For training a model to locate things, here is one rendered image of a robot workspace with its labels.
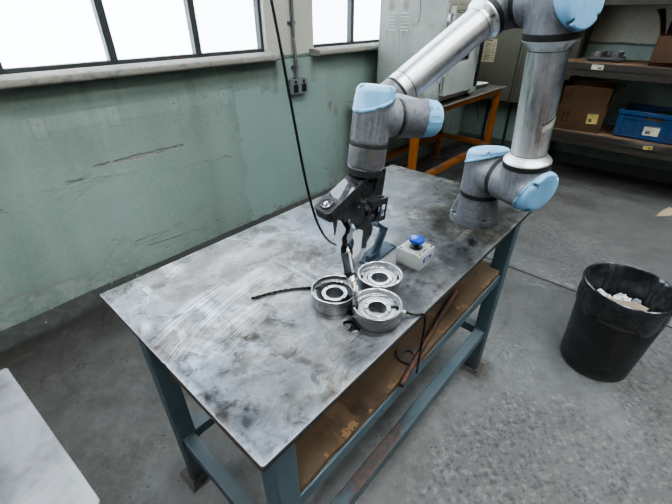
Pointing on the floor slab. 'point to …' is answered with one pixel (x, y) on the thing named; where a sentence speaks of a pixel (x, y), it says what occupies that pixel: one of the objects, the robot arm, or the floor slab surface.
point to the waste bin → (614, 320)
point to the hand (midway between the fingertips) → (347, 257)
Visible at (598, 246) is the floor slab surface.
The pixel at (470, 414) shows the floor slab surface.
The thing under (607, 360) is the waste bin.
